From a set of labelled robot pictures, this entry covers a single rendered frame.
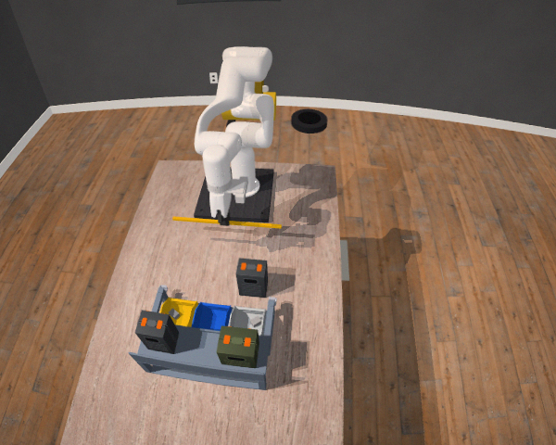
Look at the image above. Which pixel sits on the dark grey case with orange latches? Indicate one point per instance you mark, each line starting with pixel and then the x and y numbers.
pixel 157 331

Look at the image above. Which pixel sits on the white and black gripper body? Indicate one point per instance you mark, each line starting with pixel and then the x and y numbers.
pixel 219 201

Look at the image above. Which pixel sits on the yellow vertical bar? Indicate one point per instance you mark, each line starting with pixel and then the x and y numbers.
pixel 256 224

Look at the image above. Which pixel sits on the olive green case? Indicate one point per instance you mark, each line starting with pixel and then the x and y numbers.
pixel 237 346

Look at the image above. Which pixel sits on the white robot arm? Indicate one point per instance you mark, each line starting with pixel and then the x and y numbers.
pixel 236 92

